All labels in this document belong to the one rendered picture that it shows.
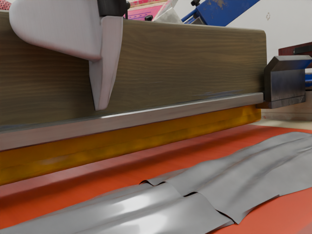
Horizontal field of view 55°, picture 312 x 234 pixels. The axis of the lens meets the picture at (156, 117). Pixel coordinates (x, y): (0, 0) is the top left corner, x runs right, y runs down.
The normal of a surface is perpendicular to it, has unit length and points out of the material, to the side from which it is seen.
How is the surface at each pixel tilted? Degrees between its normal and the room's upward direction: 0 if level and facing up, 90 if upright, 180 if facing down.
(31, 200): 0
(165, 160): 0
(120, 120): 90
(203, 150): 0
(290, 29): 90
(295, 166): 47
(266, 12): 90
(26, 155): 90
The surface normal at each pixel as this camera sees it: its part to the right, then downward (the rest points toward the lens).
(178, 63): 0.61, 0.05
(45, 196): -0.07, -0.99
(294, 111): -0.78, 0.14
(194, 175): 0.36, -0.83
